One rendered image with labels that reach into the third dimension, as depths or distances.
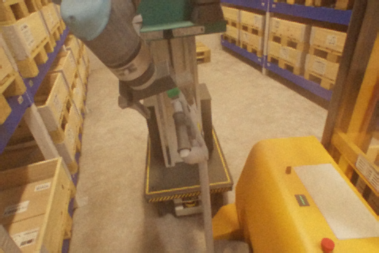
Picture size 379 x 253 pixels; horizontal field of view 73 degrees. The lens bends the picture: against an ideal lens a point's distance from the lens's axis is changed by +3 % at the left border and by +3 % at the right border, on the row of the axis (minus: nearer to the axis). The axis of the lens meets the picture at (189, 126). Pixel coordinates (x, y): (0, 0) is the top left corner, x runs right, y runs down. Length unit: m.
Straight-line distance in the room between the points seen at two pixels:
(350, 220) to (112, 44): 1.00
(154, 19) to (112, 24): 1.17
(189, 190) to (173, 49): 1.03
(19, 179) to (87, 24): 1.92
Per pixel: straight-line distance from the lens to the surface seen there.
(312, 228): 1.09
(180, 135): 0.73
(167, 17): 1.63
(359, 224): 1.16
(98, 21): 0.46
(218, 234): 1.70
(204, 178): 1.02
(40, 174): 2.24
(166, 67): 0.58
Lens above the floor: 1.73
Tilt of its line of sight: 32 degrees down
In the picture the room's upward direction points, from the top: 6 degrees counter-clockwise
